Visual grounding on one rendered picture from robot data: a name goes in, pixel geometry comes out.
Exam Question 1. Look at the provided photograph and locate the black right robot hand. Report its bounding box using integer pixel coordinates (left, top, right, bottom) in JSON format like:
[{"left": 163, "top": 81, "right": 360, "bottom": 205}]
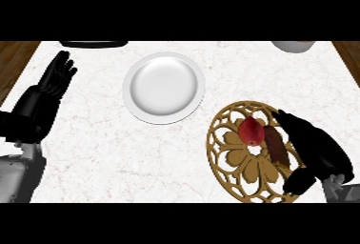
[{"left": 270, "top": 109, "right": 355, "bottom": 196}]

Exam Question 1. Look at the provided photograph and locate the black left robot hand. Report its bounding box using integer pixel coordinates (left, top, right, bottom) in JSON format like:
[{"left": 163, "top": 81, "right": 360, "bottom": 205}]
[{"left": 0, "top": 50, "right": 79, "bottom": 145}]

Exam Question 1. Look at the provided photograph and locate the brown sweet potato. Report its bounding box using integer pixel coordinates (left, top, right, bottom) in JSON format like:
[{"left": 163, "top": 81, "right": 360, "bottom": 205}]
[{"left": 261, "top": 125, "right": 292, "bottom": 170}]

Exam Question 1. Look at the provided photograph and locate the gold openwork round placemat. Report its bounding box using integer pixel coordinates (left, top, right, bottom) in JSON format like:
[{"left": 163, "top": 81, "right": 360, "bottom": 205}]
[{"left": 205, "top": 100, "right": 306, "bottom": 204}]

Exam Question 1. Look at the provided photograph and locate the white oval plate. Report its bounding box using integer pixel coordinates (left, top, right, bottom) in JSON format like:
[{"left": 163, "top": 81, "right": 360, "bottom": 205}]
[{"left": 122, "top": 51, "right": 206, "bottom": 126}]

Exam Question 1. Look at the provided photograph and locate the red mango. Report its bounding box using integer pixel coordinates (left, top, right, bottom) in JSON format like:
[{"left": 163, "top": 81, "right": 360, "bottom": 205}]
[{"left": 237, "top": 115, "right": 265, "bottom": 148}]

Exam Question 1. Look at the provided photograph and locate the black round pan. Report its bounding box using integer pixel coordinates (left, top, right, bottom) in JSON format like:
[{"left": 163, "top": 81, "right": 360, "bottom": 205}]
[{"left": 57, "top": 41, "right": 129, "bottom": 50}]

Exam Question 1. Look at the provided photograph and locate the white bowl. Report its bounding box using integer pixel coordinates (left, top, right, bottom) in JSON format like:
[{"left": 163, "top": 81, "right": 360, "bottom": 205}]
[{"left": 270, "top": 41, "right": 317, "bottom": 54}]

